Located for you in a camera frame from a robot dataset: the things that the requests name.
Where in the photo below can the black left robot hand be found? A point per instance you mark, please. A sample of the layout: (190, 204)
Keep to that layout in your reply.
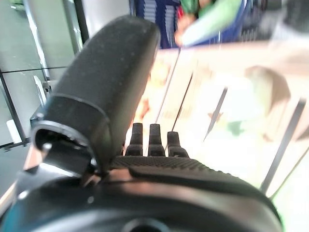
(101, 79)

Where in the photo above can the blue plastic basket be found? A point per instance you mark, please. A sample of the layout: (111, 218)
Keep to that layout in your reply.
(166, 21)

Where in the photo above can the orange carrot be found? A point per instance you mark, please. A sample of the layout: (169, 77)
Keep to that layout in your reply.
(182, 26)

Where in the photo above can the green leafy vegetable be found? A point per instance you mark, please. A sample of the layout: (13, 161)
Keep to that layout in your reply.
(214, 17)

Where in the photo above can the black metal door frame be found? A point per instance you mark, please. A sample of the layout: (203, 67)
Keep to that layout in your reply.
(14, 108)

